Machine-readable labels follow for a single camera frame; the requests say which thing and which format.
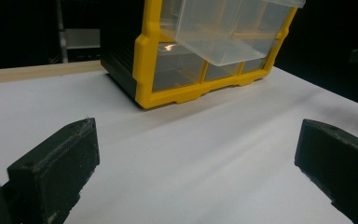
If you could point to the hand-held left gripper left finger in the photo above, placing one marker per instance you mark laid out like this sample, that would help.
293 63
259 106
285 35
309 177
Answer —
56 168

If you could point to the large clear plastic drawer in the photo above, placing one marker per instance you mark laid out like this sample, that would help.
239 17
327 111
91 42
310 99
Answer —
227 28

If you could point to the yellow black drawer cabinet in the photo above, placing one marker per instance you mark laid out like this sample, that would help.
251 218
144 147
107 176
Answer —
144 62

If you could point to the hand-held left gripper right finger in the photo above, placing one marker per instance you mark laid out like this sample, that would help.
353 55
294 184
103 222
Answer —
338 161

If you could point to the metal stand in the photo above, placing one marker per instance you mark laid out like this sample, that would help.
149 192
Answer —
74 37

